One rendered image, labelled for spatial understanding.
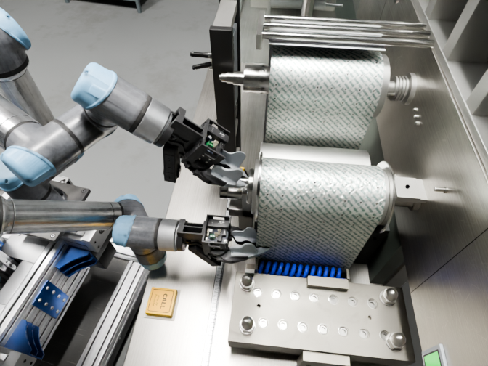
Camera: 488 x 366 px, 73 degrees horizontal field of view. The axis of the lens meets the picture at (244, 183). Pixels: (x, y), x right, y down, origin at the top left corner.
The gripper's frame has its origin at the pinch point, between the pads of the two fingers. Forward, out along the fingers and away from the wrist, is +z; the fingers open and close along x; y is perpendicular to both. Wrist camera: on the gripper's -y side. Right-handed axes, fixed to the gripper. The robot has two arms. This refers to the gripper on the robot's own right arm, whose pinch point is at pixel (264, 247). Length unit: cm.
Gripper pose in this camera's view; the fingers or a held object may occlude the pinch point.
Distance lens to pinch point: 80.6
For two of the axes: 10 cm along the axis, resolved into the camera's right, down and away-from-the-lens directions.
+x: 1.0, -8.0, 6.0
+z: 9.9, 0.8, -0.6
